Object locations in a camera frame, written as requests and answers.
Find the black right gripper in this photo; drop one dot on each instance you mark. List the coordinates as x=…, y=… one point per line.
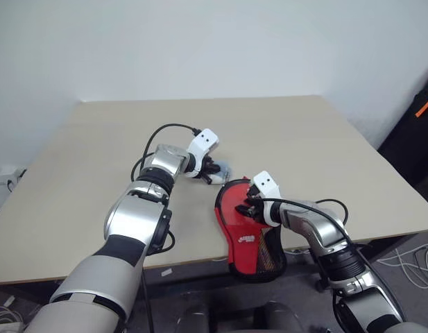
x=257, y=209

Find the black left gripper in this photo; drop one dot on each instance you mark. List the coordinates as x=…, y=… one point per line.
x=208, y=166

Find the red table tennis paddle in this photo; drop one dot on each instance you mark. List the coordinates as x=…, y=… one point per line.
x=234, y=204

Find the black and red paddle case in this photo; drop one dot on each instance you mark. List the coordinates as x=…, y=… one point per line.
x=246, y=249

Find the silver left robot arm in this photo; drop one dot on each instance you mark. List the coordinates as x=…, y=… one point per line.
x=137, y=215

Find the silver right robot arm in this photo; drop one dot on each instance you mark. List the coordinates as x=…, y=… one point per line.
x=324, y=232

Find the small grey tape piece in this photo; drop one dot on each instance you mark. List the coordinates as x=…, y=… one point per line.
x=166, y=272

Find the dark rounded shape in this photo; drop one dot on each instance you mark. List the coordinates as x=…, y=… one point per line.
x=198, y=314
x=284, y=319

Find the black bag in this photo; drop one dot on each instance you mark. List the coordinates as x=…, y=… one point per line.
x=408, y=156

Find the orange tag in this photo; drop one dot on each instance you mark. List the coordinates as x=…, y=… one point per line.
x=425, y=107

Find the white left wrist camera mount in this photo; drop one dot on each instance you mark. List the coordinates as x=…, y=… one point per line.
x=205, y=138

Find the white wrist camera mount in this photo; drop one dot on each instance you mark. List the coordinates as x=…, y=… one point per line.
x=267, y=182
x=205, y=138

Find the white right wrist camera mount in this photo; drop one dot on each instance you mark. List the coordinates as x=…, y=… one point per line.
x=267, y=182

